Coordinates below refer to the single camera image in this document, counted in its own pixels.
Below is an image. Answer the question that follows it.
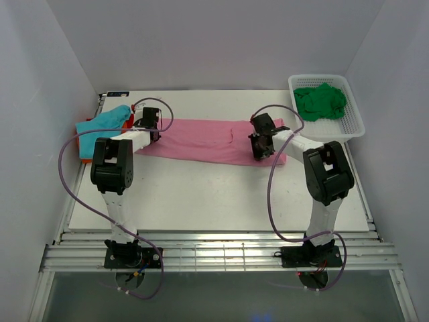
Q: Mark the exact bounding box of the white plastic basket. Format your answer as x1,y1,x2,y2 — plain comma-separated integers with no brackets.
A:
288,74,365,142

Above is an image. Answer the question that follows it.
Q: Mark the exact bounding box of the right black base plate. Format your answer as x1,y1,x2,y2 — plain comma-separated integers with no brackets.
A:
280,244,343,268

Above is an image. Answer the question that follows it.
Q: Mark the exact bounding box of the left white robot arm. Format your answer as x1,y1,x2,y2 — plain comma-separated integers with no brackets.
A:
90,107,162,268

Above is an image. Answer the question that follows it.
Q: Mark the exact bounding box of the pink t shirt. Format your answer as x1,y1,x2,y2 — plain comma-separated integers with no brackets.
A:
137,119,275,167

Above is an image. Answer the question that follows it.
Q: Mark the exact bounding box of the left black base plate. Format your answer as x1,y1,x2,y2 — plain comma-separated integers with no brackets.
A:
103,247,161,270

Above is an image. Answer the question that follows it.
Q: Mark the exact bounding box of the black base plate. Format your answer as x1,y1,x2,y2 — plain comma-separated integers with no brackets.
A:
280,244,343,268
103,247,161,270

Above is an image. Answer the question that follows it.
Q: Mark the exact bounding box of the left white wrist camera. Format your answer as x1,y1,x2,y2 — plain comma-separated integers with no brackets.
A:
131,103,145,119

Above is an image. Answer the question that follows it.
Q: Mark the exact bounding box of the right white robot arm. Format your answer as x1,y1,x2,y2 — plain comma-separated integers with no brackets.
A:
249,113,355,267

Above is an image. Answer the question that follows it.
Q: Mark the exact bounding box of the cyan folded t shirt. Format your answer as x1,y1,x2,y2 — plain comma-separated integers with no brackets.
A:
76,105,131,160

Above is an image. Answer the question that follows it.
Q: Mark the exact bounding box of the green t shirt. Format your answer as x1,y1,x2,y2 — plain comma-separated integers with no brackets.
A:
294,83,347,121

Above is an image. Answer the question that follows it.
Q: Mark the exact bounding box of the orange folded t shirt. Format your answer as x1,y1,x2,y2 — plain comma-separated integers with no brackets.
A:
76,121,132,164

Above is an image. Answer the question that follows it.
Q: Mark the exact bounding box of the dark label sticker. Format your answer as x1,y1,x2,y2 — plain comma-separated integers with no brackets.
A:
107,91,129,97

